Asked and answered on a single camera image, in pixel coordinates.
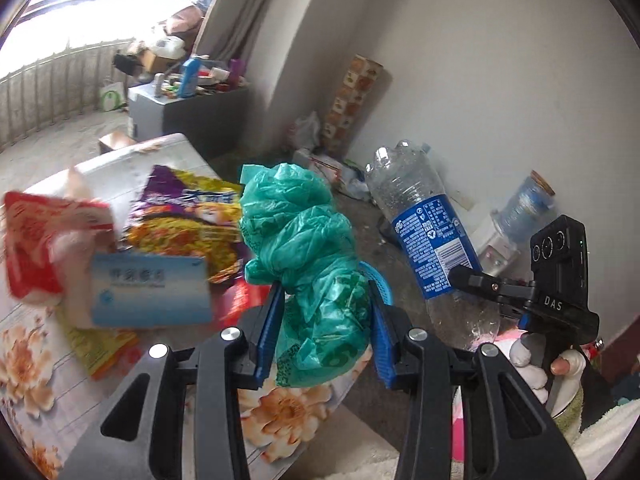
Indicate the white paper bag green logo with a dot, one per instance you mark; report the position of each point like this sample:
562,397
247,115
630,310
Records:
111,97

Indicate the red snack packet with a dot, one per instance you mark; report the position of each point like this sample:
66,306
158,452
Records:
30,245

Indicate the red wrapper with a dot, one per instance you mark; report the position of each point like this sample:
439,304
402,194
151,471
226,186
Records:
235,305

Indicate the metal window railing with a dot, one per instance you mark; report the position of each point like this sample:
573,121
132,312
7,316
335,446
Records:
50,90

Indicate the white spray can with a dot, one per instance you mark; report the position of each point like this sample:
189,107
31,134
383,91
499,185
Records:
159,85

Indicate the white cloth towel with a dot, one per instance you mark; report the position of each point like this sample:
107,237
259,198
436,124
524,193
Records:
80,280

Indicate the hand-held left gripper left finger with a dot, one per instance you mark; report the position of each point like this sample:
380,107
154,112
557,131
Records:
270,330

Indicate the grey curtain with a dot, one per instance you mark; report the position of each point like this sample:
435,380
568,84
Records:
240,5

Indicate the green plastic bag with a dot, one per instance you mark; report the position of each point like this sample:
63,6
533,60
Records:
300,240

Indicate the open cardboard box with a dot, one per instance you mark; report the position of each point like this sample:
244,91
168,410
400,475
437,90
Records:
152,60

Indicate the floral table cover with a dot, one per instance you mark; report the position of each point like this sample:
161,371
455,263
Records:
40,330

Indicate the black bag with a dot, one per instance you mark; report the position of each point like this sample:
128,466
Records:
127,64

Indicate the large water jug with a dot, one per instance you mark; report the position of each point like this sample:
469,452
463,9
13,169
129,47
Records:
525,205

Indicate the grey cabinet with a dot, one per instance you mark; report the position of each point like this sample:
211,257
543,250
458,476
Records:
200,115

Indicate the blue detergent bottle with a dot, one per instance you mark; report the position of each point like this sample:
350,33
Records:
190,77

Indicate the red and white carton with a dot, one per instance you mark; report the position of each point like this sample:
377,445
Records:
320,165

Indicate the white plastic bag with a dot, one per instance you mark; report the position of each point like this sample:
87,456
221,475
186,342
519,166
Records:
305,132

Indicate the white fluffy rug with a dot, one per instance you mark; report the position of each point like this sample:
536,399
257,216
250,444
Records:
370,467

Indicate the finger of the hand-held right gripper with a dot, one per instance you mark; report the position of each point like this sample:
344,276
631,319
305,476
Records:
492,285

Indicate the blue plastic basket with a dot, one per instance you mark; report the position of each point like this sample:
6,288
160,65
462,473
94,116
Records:
377,280

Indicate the purple noodle packet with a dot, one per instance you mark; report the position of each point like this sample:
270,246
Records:
170,210

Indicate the clear plastic bottle blue label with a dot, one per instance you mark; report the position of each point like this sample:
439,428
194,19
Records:
430,230

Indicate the tall patterned box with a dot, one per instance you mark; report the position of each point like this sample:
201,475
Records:
350,105

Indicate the yellow orange snack wrapper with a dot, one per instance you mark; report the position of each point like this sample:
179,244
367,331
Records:
100,350

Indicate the brown bag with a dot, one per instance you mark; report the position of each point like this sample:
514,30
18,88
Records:
185,20

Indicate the white and blue medicine box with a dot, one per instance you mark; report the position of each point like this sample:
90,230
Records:
150,290

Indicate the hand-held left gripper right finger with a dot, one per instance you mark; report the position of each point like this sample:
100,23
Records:
382,340

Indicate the purple cup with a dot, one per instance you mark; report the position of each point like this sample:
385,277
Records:
237,72

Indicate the person's right hand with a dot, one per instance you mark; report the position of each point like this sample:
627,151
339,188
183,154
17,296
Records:
530,375

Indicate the small cardboard box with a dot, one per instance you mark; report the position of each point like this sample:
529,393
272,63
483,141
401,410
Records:
115,142

